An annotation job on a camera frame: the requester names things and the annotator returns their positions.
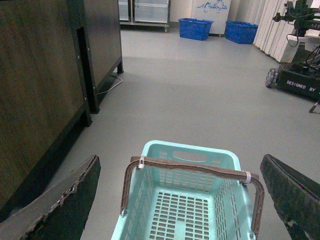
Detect dark wooden display cabinet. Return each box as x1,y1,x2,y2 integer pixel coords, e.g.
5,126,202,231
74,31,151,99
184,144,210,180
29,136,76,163
0,0,123,221

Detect white zip tie right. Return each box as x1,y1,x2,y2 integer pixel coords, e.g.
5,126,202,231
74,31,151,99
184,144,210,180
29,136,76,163
244,171,252,184

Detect blue plastic crate left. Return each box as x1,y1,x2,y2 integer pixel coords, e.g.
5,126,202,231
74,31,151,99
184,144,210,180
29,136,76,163
178,18,214,41

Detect brown basket handle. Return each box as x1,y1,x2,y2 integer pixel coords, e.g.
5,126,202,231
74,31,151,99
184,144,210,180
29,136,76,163
120,156,265,236

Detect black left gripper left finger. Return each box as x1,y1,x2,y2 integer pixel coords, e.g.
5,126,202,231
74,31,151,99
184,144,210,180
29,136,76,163
0,155,101,240

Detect white zip tie left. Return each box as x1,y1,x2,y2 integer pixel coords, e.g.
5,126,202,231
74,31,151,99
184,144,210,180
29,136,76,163
138,155,145,169

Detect white zip tie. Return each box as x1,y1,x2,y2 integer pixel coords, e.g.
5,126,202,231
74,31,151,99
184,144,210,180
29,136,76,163
244,171,252,184
138,155,145,169

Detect blue plastic crate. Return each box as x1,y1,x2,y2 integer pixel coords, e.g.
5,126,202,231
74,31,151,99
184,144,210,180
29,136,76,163
178,18,214,41
225,21,258,44

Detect white printed board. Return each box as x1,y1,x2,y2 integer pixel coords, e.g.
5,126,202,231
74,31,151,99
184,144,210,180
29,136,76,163
191,0,231,35

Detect metal shelving rack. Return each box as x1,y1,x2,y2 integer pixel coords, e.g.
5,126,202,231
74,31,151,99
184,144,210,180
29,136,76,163
118,0,171,33

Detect light teal plastic basket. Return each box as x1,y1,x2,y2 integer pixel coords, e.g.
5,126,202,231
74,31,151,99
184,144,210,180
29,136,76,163
110,139,258,240

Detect blue plastic crate right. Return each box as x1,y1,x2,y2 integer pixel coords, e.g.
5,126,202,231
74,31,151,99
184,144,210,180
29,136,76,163
225,21,258,44

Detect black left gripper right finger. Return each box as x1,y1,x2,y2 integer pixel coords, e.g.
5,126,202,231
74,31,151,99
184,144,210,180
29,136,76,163
260,154,320,240

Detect white floor cable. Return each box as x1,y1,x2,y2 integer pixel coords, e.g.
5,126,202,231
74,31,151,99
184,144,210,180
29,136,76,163
96,74,123,95

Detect white folding partition panels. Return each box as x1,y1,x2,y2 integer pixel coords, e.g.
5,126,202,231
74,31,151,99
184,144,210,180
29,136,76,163
253,0,298,63

